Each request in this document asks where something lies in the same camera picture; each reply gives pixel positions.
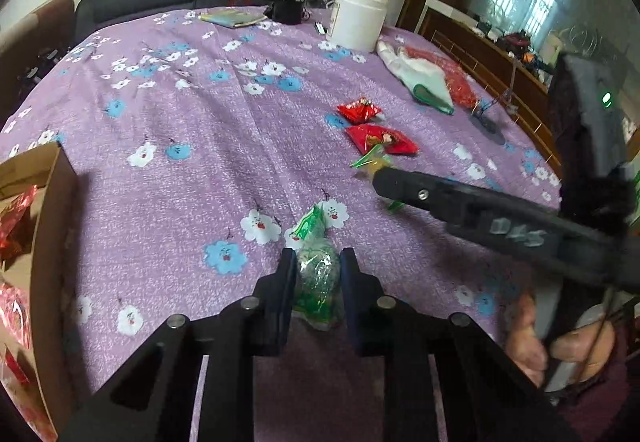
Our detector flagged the dark red crinkled snack bag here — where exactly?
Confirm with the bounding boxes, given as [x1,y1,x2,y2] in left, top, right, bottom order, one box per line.
[0,185,37,262]

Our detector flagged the gold green candy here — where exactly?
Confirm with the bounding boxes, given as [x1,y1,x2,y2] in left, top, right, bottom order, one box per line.
[349,144,394,183]

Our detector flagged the small red candy packet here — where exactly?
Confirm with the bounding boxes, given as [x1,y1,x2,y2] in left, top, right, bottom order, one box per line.
[345,124,419,155]

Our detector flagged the person's right hand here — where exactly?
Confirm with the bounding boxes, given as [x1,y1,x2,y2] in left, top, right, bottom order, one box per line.
[506,294,616,388]

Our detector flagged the red mesh bag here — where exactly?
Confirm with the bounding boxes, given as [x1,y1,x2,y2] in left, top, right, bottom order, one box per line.
[407,47,478,111]

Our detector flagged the black glasses on table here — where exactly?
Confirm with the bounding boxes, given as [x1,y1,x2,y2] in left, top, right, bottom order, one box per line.
[469,89,513,145]

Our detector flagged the white green cloth bag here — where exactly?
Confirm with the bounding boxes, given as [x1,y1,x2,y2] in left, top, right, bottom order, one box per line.
[375,39,454,115]

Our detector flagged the red wrapped candy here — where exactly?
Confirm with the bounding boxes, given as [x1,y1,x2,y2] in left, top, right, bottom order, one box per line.
[336,97,382,125]

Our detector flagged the brown wooden cabinet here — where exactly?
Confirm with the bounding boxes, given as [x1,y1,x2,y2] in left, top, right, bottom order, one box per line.
[420,7,562,177]

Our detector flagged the white red snack packet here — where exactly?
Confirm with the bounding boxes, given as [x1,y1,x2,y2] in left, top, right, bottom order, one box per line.
[0,283,30,349]

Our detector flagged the shallow cardboard box tray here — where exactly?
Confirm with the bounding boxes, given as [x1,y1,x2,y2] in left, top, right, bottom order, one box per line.
[1,142,77,441]

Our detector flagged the white plastic jar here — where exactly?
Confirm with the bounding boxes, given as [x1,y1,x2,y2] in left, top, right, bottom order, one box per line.
[326,0,390,54]

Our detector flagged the black pouch on table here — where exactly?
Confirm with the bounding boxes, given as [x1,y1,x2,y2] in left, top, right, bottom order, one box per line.
[264,0,306,25]

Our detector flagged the purple floral tablecloth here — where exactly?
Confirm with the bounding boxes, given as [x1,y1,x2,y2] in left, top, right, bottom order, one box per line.
[1,10,560,440]

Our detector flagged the colourful booklet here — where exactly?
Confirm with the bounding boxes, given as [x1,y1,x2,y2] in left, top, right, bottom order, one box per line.
[198,8,267,28]

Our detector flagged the brown armchair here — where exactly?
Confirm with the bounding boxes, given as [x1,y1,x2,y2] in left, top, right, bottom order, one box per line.
[1,0,75,124]

